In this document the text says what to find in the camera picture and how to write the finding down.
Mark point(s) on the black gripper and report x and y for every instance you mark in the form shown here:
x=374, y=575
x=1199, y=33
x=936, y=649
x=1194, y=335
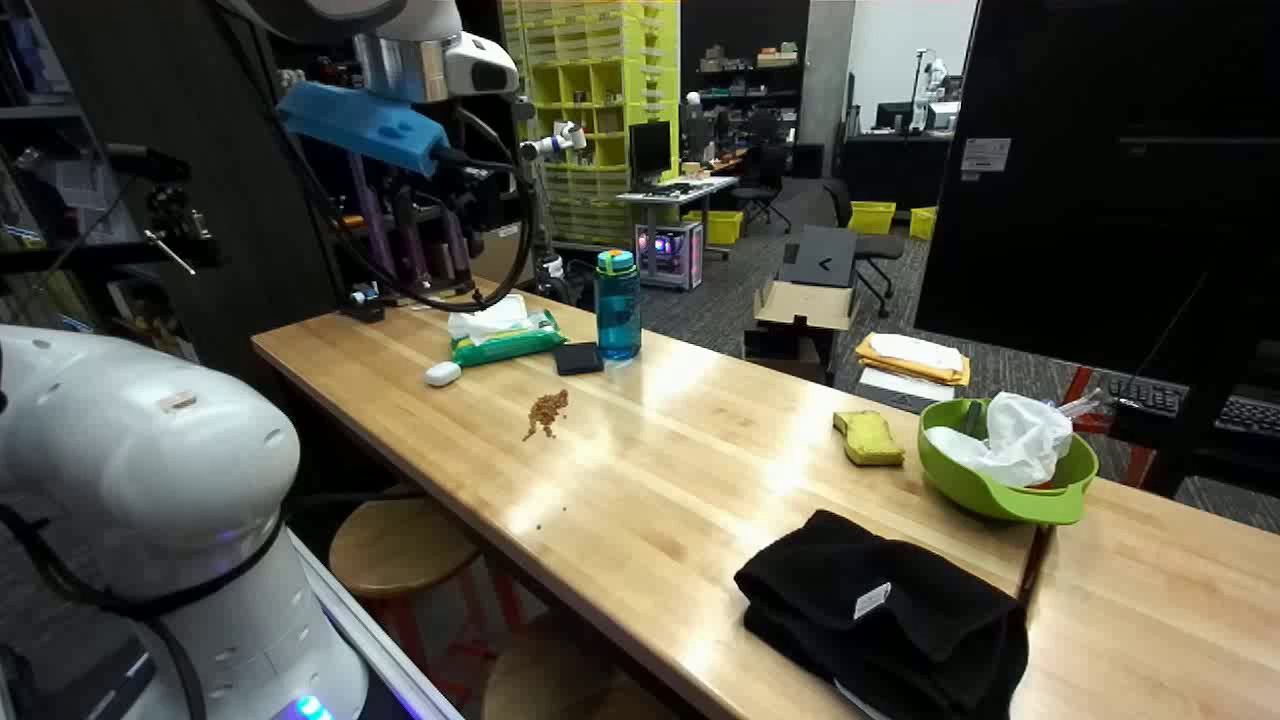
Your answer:
x=412, y=184

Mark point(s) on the white tissue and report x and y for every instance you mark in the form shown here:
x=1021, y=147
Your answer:
x=1021, y=433

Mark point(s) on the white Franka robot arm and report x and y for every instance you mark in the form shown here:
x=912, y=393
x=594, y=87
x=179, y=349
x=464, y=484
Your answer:
x=132, y=453

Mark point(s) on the green tissue pack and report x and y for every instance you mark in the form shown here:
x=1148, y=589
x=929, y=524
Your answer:
x=514, y=340

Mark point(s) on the green plastic bowl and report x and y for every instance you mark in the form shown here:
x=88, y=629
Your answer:
x=984, y=496

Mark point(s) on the small black clamp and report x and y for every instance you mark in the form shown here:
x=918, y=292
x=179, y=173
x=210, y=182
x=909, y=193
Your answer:
x=366, y=302

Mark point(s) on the small white oval object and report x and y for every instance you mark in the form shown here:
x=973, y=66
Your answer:
x=443, y=375

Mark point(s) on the black phone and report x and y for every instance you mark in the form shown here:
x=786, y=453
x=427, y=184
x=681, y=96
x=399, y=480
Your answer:
x=581, y=358

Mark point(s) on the orange toy animal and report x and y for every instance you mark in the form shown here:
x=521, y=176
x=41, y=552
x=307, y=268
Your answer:
x=548, y=410

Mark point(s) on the blue water bottle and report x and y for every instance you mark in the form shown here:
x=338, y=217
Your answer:
x=617, y=315

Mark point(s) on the yellow shelving unit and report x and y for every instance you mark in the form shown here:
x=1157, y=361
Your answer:
x=600, y=105

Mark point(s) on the glowing computer case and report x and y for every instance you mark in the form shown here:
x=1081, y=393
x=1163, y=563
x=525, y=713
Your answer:
x=670, y=256

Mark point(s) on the black computer monitor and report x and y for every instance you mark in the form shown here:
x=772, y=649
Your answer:
x=650, y=148

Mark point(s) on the grey work desk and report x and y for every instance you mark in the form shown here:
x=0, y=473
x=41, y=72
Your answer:
x=674, y=193

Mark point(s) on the round wooden stool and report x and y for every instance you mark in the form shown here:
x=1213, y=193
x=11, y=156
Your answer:
x=561, y=665
x=401, y=540

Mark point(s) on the yellow storage bin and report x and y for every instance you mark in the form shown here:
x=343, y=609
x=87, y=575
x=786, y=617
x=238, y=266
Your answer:
x=923, y=221
x=872, y=217
x=724, y=231

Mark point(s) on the black equipment shelf rack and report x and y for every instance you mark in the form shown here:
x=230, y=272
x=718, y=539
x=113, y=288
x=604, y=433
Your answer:
x=83, y=213

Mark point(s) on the open cardboard box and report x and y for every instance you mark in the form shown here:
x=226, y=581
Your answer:
x=801, y=315

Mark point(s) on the dark box on cardboard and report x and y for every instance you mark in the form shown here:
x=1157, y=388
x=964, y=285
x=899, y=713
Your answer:
x=819, y=256

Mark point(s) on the yellow sponge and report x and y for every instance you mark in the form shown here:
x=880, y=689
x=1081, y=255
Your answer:
x=869, y=443

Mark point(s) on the stacked sponges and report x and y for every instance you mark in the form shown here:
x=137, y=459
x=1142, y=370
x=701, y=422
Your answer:
x=912, y=358

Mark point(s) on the flat white box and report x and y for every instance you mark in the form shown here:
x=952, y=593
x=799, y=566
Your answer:
x=907, y=387

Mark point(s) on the black folded cloth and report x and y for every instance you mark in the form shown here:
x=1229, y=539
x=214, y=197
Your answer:
x=880, y=622

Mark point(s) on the large black panel on stand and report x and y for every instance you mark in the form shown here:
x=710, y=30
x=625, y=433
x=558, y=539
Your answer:
x=1106, y=243

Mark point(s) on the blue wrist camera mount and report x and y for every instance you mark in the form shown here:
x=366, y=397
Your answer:
x=360, y=120

